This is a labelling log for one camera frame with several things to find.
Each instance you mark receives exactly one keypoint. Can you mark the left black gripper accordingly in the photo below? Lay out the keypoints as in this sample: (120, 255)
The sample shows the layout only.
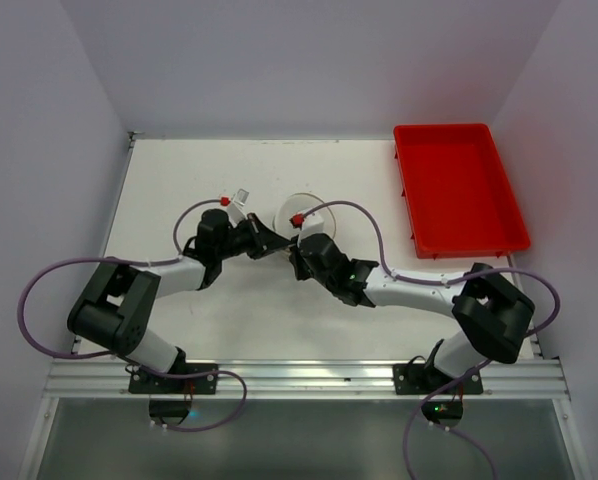
(264, 240)

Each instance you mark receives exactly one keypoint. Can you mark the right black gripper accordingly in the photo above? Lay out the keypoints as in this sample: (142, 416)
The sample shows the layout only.
(299, 262)

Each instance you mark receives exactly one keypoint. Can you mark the white mesh laundry bag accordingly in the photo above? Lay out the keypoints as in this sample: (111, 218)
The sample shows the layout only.
(307, 203)

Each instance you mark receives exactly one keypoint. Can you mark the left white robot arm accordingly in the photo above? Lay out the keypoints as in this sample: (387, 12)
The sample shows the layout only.
(114, 309)

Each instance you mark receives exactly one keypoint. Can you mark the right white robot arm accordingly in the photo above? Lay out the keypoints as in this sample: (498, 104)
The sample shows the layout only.
(492, 313)

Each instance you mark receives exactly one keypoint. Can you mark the red plastic tray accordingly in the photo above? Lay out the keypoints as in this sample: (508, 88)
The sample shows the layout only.
(458, 196)

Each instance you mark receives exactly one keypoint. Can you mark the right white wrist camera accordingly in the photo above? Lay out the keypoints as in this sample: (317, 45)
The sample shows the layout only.
(307, 224)

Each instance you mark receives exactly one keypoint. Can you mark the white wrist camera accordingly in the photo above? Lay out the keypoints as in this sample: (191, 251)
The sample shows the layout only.
(236, 206)
(307, 224)

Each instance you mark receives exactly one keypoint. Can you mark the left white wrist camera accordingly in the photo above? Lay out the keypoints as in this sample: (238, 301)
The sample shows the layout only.
(236, 206)

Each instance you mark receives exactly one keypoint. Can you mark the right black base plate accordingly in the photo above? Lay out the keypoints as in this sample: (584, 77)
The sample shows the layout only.
(417, 378)

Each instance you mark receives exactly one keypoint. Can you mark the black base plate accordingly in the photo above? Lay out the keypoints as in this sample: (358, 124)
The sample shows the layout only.
(417, 378)
(200, 379)

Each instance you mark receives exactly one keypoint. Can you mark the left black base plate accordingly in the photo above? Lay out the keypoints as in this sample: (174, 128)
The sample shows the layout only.
(200, 379)

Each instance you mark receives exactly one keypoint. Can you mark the aluminium mounting rail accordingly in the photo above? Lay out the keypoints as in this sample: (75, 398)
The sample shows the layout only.
(312, 380)

